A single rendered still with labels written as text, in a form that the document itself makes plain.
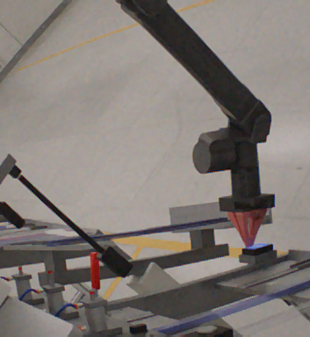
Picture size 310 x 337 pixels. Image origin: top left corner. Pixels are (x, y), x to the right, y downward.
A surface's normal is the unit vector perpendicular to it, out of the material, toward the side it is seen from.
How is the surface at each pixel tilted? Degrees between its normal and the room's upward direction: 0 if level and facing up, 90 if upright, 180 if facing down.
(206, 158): 46
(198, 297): 90
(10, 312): 0
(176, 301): 90
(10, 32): 90
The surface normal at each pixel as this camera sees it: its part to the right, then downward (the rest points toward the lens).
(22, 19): 0.54, -0.02
